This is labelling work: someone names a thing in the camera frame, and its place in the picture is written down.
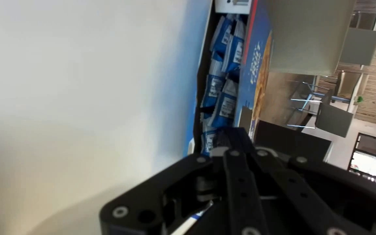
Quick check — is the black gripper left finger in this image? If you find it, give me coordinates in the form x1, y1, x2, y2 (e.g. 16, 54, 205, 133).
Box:
99, 127, 269, 235

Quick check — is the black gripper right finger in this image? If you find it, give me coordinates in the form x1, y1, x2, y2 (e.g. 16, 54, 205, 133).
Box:
235, 127, 376, 235

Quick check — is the blue snack box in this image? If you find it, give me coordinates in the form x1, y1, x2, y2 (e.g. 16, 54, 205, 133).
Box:
183, 0, 273, 157

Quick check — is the black case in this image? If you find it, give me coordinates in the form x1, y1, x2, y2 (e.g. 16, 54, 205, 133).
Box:
255, 118, 333, 165

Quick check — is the blue white snack packet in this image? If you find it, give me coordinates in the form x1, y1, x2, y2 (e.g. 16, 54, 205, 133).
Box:
200, 129, 220, 155
210, 16, 235, 57
203, 57, 225, 109
213, 76, 240, 127
230, 18, 247, 66

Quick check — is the laptop screen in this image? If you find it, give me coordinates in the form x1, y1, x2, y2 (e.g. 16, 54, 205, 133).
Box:
348, 131, 376, 186

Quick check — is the grey chair back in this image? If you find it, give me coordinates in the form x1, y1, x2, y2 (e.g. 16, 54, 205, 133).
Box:
340, 11, 376, 66

